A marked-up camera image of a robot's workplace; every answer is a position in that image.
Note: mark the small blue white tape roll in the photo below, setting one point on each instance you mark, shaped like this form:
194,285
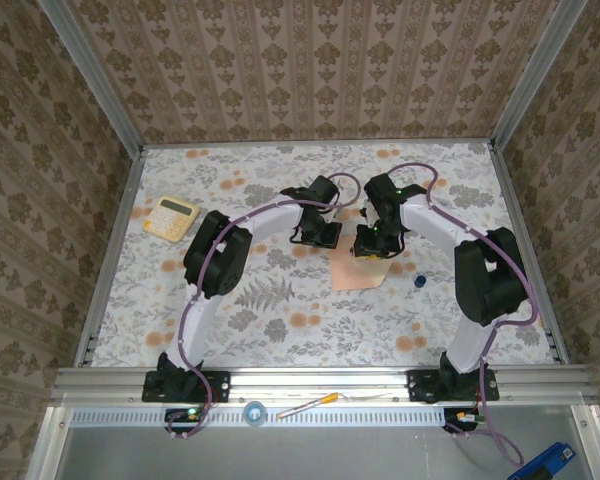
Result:
254,414

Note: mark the peach paper sheet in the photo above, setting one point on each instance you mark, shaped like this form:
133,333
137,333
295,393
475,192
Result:
350,275

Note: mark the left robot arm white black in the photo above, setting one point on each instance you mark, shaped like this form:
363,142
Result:
215,260

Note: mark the aluminium front frame rail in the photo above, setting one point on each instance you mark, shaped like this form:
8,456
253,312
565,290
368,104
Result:
320,382

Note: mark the connector board with orange plug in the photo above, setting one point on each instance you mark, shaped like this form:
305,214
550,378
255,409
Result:
460,417

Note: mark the blue electronic device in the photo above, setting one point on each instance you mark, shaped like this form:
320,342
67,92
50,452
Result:
545,457

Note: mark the aluminium side rail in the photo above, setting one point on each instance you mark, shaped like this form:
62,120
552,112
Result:
502,170
112,250

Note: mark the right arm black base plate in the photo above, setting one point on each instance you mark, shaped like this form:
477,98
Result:
415,385

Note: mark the aluminium frame post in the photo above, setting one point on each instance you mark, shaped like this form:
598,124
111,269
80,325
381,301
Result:
535,75
92,75

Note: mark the aluminium back rail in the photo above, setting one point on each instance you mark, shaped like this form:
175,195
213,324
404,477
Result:
320,142

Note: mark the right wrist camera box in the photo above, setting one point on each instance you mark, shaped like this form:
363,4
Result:
364,212

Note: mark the white pen with orange cap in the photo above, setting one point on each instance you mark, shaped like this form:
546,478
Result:
307,405

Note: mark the floral patterned table cover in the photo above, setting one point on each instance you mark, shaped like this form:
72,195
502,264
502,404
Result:
330,325

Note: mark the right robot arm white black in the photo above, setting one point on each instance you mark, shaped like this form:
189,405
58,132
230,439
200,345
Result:
490,280

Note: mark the dark blue glue stick cap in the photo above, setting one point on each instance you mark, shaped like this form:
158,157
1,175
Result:
420,281

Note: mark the connector board with green light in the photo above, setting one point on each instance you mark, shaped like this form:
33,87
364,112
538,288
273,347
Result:
180,415

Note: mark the pale yellow calculator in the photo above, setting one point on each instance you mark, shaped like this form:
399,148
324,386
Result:
170,220

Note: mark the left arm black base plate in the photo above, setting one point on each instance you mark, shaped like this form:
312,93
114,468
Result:
222,385

